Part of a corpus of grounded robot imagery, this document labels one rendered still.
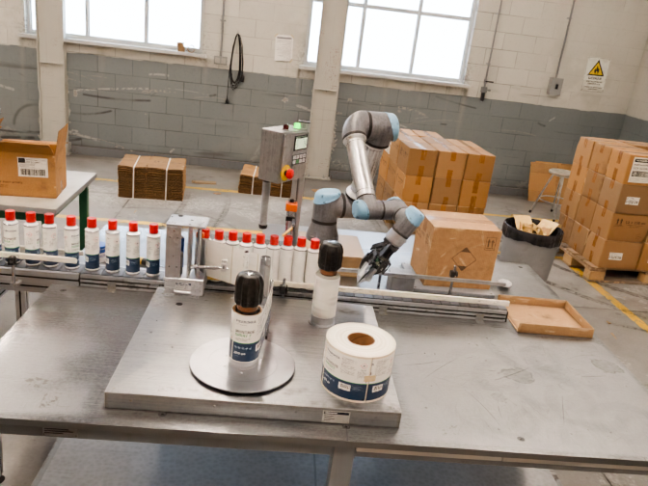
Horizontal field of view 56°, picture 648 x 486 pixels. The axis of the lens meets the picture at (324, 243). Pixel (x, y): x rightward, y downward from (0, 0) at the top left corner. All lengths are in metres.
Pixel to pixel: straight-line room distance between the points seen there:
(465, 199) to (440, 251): 3.28
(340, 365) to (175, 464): 1.03
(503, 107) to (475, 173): 2.49
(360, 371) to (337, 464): 0.26
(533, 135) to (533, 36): 1.22
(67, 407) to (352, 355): 0.77
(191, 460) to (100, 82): 5.99
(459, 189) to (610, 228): 1.34
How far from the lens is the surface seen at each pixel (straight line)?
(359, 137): 2.46
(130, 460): 2.57
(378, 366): 1.71
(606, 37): 8.66
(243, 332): 1.75
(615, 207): 5.68
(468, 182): 5.84
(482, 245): 2.67
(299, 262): 2.33
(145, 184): 6.37
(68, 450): 2.64
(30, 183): 3.69
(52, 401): 1.83
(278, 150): 2.22
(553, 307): 2.80
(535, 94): 8.36
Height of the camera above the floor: 1.85
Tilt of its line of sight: 20 degrees down
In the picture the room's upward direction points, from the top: 7 degrees clockwise
